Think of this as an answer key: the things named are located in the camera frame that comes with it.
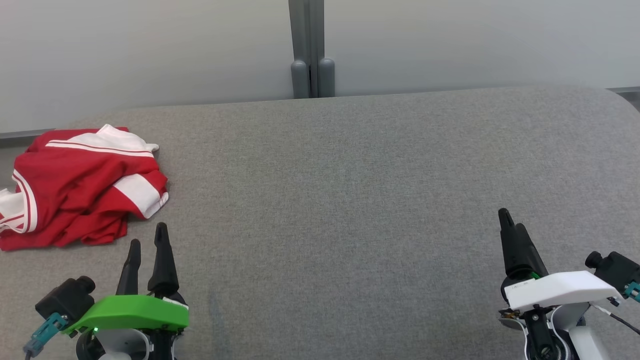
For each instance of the red basketball jersey black numbers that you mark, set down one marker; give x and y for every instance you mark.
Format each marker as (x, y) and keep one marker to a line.
(65, 175)

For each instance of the grey partition post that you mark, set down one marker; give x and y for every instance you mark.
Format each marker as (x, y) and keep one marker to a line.
(306, 30)

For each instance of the grey round post cap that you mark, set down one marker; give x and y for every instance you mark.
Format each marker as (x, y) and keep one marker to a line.
(327, 77)
(300, 80)

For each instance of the grey partition bottom rail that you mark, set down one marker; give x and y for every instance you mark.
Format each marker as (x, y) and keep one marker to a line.
(625, 91)
(25, 134)

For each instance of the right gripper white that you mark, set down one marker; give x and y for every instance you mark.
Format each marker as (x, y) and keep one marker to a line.
(560, 290)

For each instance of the right gripper black wrist camera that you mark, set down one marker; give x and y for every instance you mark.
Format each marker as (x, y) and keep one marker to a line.
(617, 270)

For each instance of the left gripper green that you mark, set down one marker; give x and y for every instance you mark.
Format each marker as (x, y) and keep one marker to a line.
(132, 312)

